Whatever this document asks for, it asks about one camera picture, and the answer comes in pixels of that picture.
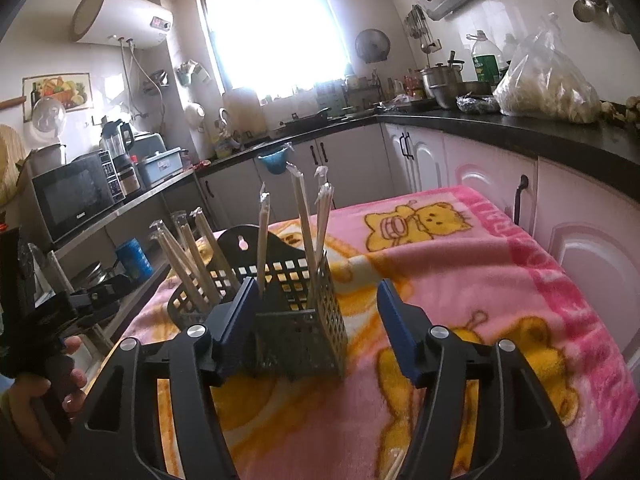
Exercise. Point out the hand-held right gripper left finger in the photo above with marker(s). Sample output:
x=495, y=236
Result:
x=241, y=310

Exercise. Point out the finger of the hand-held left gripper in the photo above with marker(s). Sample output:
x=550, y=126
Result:
x=102, y=292

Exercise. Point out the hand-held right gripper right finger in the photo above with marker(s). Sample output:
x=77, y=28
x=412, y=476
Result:
x=395, y=325

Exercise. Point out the dark grey plastic utensil basket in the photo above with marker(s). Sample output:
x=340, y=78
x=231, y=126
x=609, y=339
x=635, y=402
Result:
x=295, y=330

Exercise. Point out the wooden chopsticks pair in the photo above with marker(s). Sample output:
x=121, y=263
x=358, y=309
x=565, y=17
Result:
x=305, y=220
x=167, y=260
x=324, y=210
x=262, y=240
x=197, y=265
x=321, y=180
x=180, y=265
x=217, y=255

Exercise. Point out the hanging cooking utensils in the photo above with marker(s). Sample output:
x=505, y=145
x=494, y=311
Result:
x=420, y=25

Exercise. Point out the person's left hand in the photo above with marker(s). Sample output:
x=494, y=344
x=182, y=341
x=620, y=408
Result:
x=25, y=410

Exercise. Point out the steel pots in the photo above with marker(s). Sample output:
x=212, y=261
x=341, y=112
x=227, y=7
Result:
x=97, y=275

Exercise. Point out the blue canister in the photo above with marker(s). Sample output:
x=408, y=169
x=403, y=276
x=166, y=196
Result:
x=134, y=260

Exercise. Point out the black microwave oven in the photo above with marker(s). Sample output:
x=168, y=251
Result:
x=75, y=200

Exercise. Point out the pink printed blanket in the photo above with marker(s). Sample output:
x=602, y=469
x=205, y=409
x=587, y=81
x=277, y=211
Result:
x=490, y=285

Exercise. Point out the steel kitchen shelf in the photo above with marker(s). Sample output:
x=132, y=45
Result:
x=150, y=195

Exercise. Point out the blue-grey storage box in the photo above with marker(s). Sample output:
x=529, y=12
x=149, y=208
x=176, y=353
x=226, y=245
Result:
x=159, y=167

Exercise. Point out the blender jug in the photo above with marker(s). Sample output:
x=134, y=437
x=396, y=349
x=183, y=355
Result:
x=117, y=142

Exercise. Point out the blue plastic bowl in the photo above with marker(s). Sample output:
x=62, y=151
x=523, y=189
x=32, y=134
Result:
x=272, y=162

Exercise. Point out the white kitchen cabinet run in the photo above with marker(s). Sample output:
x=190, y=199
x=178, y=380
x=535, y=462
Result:
x=340, y=170
x=500, y=175

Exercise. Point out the pale cutting board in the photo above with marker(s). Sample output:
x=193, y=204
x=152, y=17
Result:
x=244, y=110

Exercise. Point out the large steel cooking pot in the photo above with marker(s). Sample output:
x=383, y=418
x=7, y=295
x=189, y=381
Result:
x=440, y=85

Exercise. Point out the black kitchen countertop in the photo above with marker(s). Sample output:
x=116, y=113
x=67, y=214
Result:
x=550, y=135

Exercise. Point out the white electric water heater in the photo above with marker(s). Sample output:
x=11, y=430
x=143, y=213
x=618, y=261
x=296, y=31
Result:
x=120, y=17

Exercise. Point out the clear oil bottle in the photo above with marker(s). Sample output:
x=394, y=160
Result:
x=485, y=60

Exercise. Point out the round hanging strainer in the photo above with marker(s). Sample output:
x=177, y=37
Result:
x=371, y=46

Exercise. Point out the bright kitchen window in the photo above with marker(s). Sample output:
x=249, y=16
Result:
x=275, y=30

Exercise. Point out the clear plastic food bag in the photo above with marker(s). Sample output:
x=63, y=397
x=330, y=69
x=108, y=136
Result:
x=545, y=85

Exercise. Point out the fruit wall poster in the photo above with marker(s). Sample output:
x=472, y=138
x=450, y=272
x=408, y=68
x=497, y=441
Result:
x=57, y=95

